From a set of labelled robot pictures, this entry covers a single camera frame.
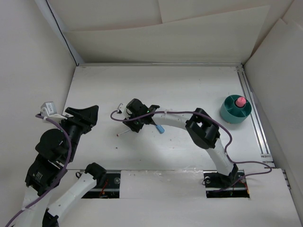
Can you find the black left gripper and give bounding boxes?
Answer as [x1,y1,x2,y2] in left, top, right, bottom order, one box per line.
[57,105,99,161]

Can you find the pink rubber eraser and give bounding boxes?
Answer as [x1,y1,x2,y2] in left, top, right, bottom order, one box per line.
[235,96,247,108]

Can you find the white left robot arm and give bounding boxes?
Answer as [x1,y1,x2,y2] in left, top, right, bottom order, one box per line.
[16,102,107,227]

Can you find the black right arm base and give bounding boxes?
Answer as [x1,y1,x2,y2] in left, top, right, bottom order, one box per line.
[202,171,250,198]

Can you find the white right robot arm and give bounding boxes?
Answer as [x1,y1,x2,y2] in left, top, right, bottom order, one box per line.
[117,98,238,186]

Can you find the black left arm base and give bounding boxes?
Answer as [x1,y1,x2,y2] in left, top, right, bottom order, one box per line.
[82,170,121,199]

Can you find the blue highlighter marker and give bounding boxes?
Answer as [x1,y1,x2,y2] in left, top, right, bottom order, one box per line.
[155,125,165,134]

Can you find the teal round divided container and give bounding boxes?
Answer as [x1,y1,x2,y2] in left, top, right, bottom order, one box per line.
[220,95,252,124]

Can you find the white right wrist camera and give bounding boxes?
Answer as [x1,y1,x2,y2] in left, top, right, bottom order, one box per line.
[117,103,126,114]

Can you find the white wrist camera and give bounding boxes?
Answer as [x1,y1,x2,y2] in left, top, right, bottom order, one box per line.
[40,102,57,117]
[117,103,126,114]

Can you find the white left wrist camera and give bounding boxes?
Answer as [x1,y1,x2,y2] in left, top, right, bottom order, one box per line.
[40,102,57,117]

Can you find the aluminium side rail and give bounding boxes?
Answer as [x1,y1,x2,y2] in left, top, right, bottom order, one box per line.
[236,65,274,166]

